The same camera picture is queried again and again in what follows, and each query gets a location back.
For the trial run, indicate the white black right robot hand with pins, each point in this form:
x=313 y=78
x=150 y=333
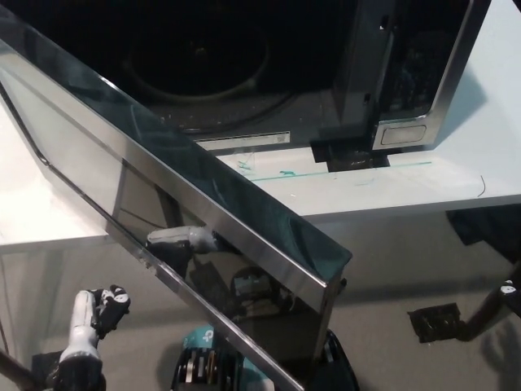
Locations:
x=510 y=288

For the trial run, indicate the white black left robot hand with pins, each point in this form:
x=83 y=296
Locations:
x=83 y=322

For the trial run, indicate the mirrored glass microwave door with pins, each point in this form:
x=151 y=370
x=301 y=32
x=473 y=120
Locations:
x=81 y=142

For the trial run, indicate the black desk tape patch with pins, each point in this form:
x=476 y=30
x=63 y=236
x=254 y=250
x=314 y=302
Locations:
x=350 y=156

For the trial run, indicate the glass microwave turntable plate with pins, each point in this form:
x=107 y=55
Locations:
x=248 y=99

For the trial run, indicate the black floor tape patch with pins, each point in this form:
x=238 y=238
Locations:
x=433 y=323
x=45 y=360

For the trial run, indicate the thin teal tape line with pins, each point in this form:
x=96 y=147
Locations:
x=346 y=170

